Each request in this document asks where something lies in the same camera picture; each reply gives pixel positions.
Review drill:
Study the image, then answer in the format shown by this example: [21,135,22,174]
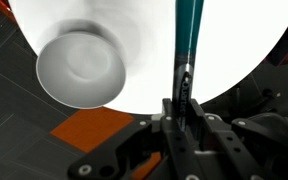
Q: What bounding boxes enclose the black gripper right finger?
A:
[188,98,288,180]

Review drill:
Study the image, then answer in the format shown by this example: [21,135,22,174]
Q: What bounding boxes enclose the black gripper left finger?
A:
[67,97,202,180]

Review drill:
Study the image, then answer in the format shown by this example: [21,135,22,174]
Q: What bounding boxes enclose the teal marker with black cap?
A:
[171,0,205,133]

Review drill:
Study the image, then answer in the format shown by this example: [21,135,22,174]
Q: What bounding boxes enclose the white bowl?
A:
[35,31,127,110]

